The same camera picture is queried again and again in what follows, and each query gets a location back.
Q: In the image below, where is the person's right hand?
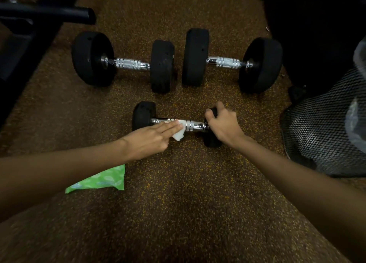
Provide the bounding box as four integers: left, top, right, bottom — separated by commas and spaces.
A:
204, 101, 247, 148

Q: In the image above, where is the person's left hand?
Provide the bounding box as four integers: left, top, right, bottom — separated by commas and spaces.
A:
120, 120, 184, 162

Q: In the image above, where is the small black chrome dumbbell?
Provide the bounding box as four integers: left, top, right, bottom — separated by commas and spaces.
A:
131, 101, 223, 148

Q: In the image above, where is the white wet wipe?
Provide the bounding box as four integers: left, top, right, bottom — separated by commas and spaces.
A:
171, 120, 186, 142

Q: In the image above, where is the green wet wipes packet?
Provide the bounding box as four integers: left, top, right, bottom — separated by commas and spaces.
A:
65, 164, 126, 194

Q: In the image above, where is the large black chrome dumbbell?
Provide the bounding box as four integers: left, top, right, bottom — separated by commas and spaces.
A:
181, 28, 284, 94

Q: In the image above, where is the medium black chrome dumbbell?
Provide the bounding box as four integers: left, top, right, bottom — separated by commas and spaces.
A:
71, 31, 175, 94

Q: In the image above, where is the person's left forearm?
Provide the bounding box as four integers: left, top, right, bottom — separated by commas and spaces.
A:
0, 138, 129, 223

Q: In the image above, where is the person's right forearm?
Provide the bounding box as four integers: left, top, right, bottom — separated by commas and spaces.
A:
228, 135, 366, 262

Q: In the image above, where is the black mesh waste basket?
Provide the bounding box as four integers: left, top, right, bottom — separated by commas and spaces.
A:
279, 37, 366, 178

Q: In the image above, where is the black bulky equipment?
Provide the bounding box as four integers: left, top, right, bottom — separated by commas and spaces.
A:
258, 0, 366, 103

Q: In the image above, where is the clear plastic bin liner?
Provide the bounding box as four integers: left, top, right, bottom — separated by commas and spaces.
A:
344, 37, 366, 155

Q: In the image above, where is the black metal bench frame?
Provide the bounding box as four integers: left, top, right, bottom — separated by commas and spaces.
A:
0, 0, 86, 129

